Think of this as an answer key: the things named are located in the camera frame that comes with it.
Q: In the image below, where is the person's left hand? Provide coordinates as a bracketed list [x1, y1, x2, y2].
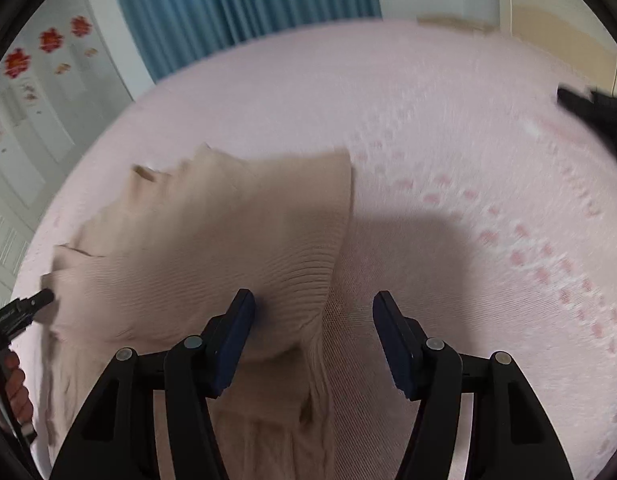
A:
[4, 350, 34, 425]

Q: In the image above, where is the cream wooden headboard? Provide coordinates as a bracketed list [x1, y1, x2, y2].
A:
[499, 0, 617, 96]

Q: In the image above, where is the black puffer jacket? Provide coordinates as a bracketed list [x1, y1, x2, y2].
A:
[557, 86, 617, 159]

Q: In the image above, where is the white wardrobe with red decals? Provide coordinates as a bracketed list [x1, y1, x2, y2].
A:
[0, 0, 154, 308]

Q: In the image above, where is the pink patterned bed sheet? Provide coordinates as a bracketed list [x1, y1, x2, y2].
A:
[16, 21, 617, 479]

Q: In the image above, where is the peach knit sweater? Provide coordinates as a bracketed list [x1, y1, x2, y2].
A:
[38, 148, 352, 479]

